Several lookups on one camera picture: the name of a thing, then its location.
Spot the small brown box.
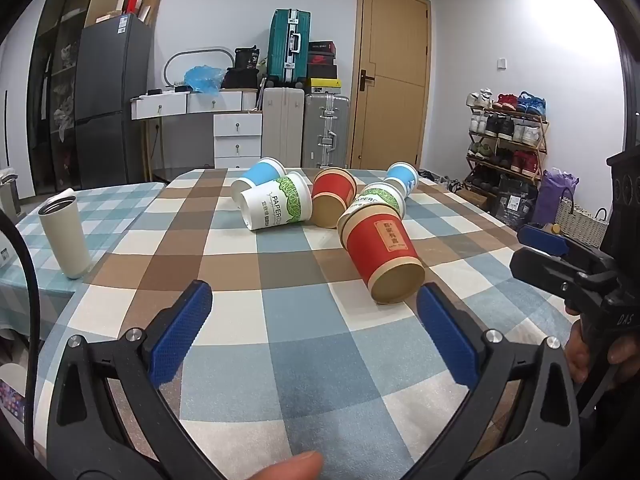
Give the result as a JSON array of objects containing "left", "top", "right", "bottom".
[{"left": 457, "top": 189, "right": 491, "bottom": 211}]

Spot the person's right hand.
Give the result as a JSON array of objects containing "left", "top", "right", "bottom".
[{"left": 564, "top": 304, "right": 596, "bottom": 385}]

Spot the blue plastic bag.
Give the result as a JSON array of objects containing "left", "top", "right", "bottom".
[{"left": 184, "top": 65, "right": 226, "bottom": 96}]

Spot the red black shoe box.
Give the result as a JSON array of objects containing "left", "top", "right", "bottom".
[{"left": 307, "top": 54, "right": 337, "bottom": 80}]

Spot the colourful printed packet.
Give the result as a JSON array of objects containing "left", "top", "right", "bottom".
[{"left": 0, "top": 380, "right": 26, "bottom": 423}]

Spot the dark glass cabinet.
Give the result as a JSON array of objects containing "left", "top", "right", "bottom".
[{"left": 27, "top": 0, "right": 108, "bottom": 197}]

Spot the oval mirror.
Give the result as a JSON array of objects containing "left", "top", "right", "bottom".
[{"left": 164, "top": 47, "right": 235, "bottom": 93}]

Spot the wicker basket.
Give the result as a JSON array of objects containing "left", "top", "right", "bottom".
[{"left": 555, "top": 187, "right": 611, "bottom": 248}]

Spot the teal suitcase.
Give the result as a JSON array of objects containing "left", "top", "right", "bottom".
[{"left": 267, "top": 8, "right": 312, "bottom": 86}]

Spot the purple bag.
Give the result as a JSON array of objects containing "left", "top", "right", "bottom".
[{"left": 537, "top": 169, "right": 580, "bottom": 226}]

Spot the shoe rack with shoes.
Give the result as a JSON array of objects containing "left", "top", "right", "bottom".
[{"left": 466, "top": 89, "right": 548, "bottom": 183}]

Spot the grey refrigerator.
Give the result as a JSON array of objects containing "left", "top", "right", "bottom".
[{"left": 75, "top": 14, "right": 153, "bottom": 191}]

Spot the silver suitcase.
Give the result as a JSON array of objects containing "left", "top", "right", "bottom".
[{"left": 302, "top": 92, "right": 351, "bottom": 170}]

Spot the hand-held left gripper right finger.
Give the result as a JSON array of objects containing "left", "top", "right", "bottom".
[{"left": 412, "top": 283, "right": 583, "bottom": 480}]

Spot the person's left hand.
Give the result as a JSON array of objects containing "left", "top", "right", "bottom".
[{"left": 249, "top": 450, "right": 325, "bottom": 480}]

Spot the green leaf white paper cup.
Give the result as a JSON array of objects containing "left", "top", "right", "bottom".
[
  {"left": 240, "top": 171, "right": 313, "bottom": 232},
  {"left": 345, "top": 182, "right": 406, "bottom": 221}
]

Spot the wooden shoe rack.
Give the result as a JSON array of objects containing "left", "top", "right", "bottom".
[{"left": 465, "top": 105, "right": 549, "bottom": 186}]

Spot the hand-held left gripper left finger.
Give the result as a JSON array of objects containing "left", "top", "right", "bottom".
[{"left": 46, "top": 280, "right": 221, "bottom": 480}]

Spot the teal checked tablecloth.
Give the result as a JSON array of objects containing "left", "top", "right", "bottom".
[{"left": 0, "top": 182, "right": 168, "bottom": 333}]

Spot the white desk with drawers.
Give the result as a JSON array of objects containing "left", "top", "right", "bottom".
[{"left": 131, "top": 89, "right": 263, "bottom": 171}]

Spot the pile of floor shoes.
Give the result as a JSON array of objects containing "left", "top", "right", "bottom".
[{"left": 417, "top": 169, "right": 466, "bottom": 193}]

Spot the blue white paper cup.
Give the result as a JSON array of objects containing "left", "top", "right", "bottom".
[
  {"left": 230, "top": 157, "right": 287, "bottom": 206},
  {"left": 385, "top": 161, "right": 420, "bottom": 198}
]

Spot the red brown paper cup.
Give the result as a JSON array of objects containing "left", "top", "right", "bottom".
[
  {"left": 337, "top": 207, "right": 426, "bottom": 306},
  {"left": 311, "top": 167, "right": 357, "bottom": 228}
]

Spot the black printed bag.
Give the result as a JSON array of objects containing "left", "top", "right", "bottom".
[{"left": 495, "top": 175, "right": 538, "bottom": 231}]

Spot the wooden door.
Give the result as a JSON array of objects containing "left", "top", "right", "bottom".
[{"left": 350, "top": 0, "right": 432, "bottom": 172}]

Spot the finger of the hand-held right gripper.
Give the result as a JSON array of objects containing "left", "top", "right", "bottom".
[
  {"left": 509, "top": 248, "right": 603, "bottom": 308},
  {"left": 516, "top": 224, "right": 615, "bottom": 273}
]

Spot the white suitcase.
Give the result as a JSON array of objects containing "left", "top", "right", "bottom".
[{"left": 261, "top": 87, "right": 306, "bottom": 168}]

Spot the black cable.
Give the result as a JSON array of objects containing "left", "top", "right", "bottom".
[{"left": 0, "top": 207, "right": 41, "bottom": 461}]

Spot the white insulated tumbler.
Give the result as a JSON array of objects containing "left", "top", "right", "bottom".
[{"left": 38, "top": 189, "right": 93, "bottom": 280}]

